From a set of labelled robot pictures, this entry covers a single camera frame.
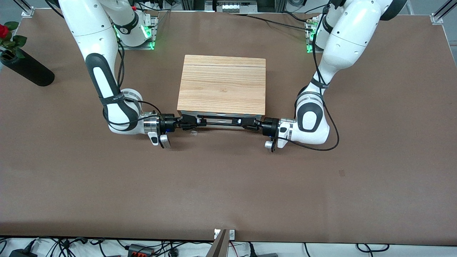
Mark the wooden camera mount beam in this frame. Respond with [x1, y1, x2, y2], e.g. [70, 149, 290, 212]
[205, 229, 229, 257]

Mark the black orange power adapter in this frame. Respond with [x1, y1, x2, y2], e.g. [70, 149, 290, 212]
[127, 244, 155, 257]

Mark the black cylindrical vase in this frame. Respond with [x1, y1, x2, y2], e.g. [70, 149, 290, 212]
[0, 50, 55, 87]

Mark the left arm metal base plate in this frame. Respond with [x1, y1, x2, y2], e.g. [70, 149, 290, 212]
[306, 16, 345, 54]

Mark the black metal drawer handle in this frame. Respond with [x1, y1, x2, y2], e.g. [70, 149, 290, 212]
[197, 115, 247, 127]

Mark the white electronic device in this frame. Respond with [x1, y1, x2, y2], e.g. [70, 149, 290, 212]
[221, 3, 251, 13]

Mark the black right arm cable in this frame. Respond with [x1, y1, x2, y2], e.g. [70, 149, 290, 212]
[102, 45, 163, 126]

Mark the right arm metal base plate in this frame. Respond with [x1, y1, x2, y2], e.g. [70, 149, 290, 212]
[118, 14, 158, 50]

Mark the silver mount bracket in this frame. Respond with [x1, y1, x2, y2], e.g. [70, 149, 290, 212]
[214, 229, 236, 240]

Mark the looped black floor cable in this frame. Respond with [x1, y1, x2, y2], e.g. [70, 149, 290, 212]
[356, 243, 390, 252]

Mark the long black table cable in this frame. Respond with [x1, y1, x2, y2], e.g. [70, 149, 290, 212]
[228, 12, 316, 32]

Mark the short black table cable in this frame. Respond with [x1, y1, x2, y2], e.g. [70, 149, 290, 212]
[280, 11, 315, 24]

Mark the light wooden drawer cabinet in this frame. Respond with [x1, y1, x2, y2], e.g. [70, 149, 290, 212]
[177, 55, 266, 131]

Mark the white power strip with plugs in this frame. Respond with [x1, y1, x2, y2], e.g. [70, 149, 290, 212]
[134, 0, 172, 10]

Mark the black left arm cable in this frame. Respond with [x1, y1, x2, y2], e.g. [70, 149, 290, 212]
[293, 5, 340, 151]

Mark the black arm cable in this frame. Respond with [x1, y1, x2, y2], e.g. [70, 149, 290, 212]
[293, 5, 340, 151]
[102, 45, 163, 126]

